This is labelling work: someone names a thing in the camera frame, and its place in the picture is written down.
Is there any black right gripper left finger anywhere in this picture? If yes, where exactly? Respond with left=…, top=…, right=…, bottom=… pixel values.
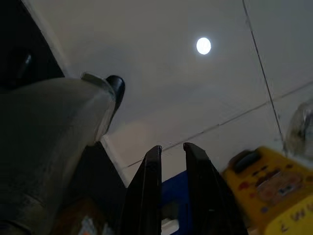
left=119, top=145, right=163, bottom=235

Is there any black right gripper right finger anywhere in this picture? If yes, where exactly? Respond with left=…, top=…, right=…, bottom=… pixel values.
left=183, top=142, right=247, bottom=235

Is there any blue dustpan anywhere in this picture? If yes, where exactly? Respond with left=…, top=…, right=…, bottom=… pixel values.
left=160, top=171, right=193, bottom=235

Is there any brown cardboard box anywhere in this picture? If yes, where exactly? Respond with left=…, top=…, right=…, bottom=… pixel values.
left=52, top=197, right=117, bottom=235

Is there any yellow cartoon plastic bin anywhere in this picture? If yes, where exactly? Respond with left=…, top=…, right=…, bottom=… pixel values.
left=221, top=146, right=313, bottom=235

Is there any silver robot leg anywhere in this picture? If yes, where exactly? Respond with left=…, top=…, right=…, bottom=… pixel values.
left=0, top=72, right=126, bottom=235

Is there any clear plastic bag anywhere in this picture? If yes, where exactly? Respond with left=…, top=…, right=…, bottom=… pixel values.
left=285, top=101, right=313, bottom=157

